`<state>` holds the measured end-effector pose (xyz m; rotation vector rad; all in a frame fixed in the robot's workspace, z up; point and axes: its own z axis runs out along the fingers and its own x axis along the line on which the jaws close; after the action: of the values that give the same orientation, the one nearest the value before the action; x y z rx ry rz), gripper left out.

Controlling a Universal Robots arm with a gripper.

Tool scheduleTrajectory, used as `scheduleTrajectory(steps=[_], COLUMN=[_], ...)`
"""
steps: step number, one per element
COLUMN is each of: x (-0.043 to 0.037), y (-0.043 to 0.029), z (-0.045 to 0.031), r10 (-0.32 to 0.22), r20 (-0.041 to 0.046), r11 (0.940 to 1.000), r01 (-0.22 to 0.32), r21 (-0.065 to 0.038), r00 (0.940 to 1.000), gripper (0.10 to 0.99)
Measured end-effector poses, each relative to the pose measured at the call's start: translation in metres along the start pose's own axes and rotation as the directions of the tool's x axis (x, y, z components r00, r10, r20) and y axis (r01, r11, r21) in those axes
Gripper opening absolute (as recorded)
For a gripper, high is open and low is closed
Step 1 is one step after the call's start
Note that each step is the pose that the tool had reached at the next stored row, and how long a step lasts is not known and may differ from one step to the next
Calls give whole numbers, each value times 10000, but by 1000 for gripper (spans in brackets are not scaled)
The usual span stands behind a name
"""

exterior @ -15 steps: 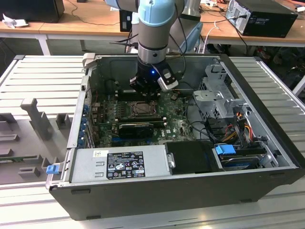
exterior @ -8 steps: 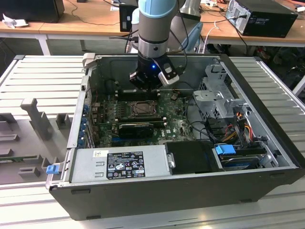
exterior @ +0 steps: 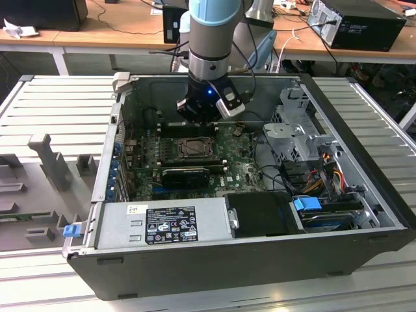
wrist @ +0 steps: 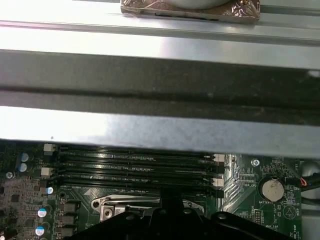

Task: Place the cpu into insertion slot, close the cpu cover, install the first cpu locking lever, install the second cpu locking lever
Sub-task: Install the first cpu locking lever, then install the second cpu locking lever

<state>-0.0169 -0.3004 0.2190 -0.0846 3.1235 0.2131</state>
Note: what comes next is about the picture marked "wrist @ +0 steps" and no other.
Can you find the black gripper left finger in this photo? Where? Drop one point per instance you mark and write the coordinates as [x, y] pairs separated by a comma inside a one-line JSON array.
[[140, 230]]

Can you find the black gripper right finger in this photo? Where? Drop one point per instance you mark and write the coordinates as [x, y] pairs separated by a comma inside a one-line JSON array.
[[225, 230]]

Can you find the metal socket cover frame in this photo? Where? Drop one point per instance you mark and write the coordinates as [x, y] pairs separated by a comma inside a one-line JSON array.
[[122, 210]]

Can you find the CPU socket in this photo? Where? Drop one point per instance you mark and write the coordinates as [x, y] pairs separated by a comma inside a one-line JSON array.
[[108, 217]]

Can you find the RAM slot white clips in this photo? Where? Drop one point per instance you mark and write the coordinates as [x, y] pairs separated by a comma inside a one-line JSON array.
[[125, 153], [125, 176]]

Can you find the green motherboard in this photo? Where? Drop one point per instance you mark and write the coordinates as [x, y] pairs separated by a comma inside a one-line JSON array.
[[240, 175]]

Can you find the silver coin battery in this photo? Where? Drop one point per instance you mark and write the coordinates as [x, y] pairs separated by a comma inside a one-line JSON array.
[[272, 191]]

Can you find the silver board screw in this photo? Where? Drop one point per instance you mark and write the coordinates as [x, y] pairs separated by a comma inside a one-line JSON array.
[[255, 162], [9, 175]]

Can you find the silver cylindrical capacitor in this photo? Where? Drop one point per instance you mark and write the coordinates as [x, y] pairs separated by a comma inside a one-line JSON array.
[[50, 190], [23, 167], [42, 213], [38, 230], [25, 157]]

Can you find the grey metal PC case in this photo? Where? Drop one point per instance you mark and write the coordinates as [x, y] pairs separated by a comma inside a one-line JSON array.
[[150, 75]]

